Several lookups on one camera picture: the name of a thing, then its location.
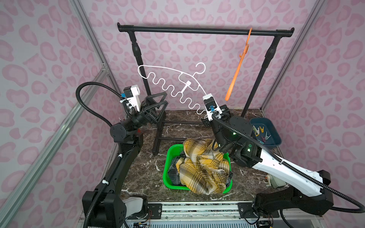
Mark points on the green plastic basket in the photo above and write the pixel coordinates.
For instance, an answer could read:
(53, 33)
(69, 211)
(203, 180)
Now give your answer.
(174, 151)

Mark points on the black clothes rack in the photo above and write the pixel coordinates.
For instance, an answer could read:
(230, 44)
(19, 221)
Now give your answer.
(276, 34)

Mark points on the yellow plaid shirt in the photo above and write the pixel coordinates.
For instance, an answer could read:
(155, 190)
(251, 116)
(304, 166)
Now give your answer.
(202, 168)

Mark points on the orange plastic hanger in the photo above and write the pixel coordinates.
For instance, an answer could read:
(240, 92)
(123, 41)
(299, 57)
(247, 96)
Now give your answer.
(242, 57)

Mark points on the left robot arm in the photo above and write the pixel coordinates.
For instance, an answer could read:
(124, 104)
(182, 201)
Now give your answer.
(103, 207)

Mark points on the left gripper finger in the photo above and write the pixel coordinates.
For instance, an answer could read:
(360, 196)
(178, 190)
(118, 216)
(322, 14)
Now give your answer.
(162, 110)
(156, 100)

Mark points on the white clothespin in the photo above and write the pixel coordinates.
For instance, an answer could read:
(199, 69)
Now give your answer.
(258, 132)

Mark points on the white plastic hanger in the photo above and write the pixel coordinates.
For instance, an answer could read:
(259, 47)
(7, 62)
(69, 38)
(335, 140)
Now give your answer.
(181, 87)

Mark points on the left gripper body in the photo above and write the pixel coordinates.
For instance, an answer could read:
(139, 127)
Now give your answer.
(147, 109)

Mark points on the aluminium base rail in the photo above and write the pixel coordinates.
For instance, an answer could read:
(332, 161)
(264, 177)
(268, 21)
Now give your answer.
(218, 214)

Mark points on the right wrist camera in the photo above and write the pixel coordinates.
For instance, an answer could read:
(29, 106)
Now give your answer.
(211, 106)

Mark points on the beige power adapter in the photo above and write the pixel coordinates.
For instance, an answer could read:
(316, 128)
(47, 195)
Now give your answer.
(274, 182)

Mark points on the grey plaid shirt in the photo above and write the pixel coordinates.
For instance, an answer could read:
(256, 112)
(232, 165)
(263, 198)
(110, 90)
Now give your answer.
(173, 173)

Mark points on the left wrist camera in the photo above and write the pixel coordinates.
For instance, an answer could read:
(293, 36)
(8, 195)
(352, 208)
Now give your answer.
(130, 97)

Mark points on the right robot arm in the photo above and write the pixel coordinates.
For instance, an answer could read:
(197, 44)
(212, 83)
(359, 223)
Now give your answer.
(308, 190)

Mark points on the dark teal plastic bin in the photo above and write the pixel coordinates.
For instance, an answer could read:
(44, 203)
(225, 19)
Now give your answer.
(265, 132)

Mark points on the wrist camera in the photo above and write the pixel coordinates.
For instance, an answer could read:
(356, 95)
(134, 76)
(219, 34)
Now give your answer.
(211, 106)
(130, 97)

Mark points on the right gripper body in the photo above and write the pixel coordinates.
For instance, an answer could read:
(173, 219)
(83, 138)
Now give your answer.
(215, 117)

